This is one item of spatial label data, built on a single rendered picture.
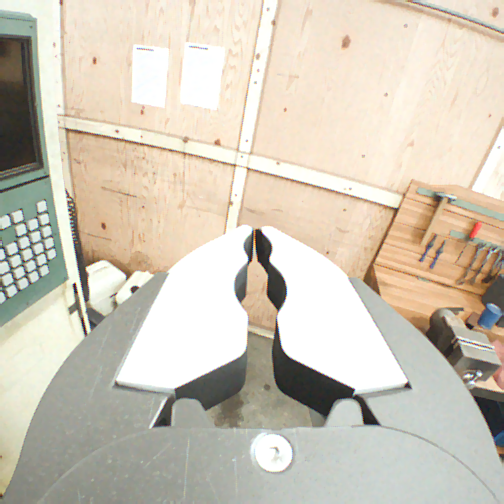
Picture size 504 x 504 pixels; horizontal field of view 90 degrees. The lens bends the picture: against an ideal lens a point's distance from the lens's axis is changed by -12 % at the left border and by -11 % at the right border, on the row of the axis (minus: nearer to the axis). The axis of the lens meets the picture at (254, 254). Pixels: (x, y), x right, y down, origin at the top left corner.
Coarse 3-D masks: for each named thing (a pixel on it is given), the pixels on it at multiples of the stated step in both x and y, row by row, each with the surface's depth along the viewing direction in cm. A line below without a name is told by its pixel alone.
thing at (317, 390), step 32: (288, 256) 10; (320, 256) 10; (288, 288) 8; (320, 288) 8; (352, 288) 9; (288, 320) 7; (320, 320) 7; (352, 320) 7; (288, 352) 6; (320, 352) 6; (352, 352) 6; (384, 352) 6; (288, 384) 7; (320, 384) 6; (352, 384) 6; (384, 384) 6; (320, 416) 7
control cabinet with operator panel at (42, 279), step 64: (0, 0) 41; (0, 64) 45; (0, 128) 50; (0, 192) 54; (64, 192) 75; (0, 256) 58; (64, 256) 78; (0, 320) 62; (64, 320) 92; (0, 384) 71; (0, 448) 75
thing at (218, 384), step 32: (192, 256) 10; (224, 256) 10; (192, 288) 8; (224, 288) 8; (160, 320) 7; (192, 320) 7; (224, 320) 7; (160, 352) 6; (192, 352) 6; (224, 352) 6; (128, 384) 6; (160, 384) 6; (192, 384) 6; (224, 384) 6
